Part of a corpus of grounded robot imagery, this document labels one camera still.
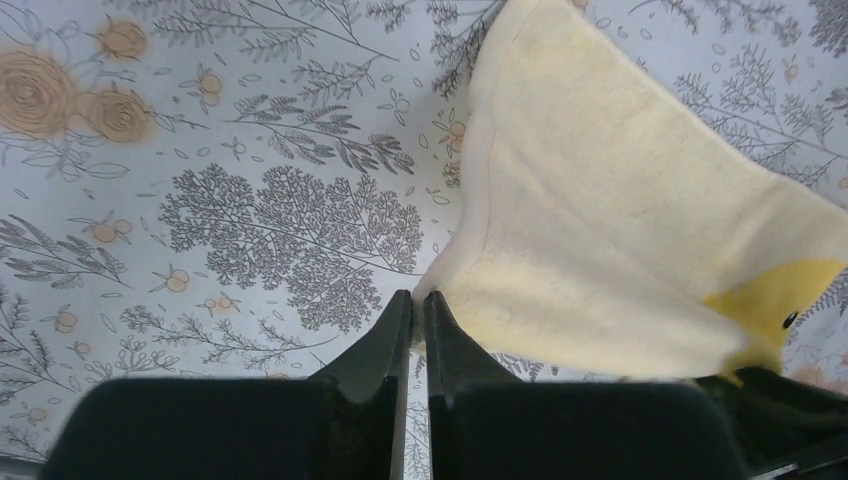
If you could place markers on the yellow duck towel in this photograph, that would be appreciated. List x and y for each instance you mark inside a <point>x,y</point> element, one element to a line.
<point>605,228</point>

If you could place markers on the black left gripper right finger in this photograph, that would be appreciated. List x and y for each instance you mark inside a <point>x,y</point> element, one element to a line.
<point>486,423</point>

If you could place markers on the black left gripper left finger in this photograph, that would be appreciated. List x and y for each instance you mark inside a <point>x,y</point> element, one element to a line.
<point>345,421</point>

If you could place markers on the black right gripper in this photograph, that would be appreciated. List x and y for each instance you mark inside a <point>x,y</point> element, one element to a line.
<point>785,429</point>

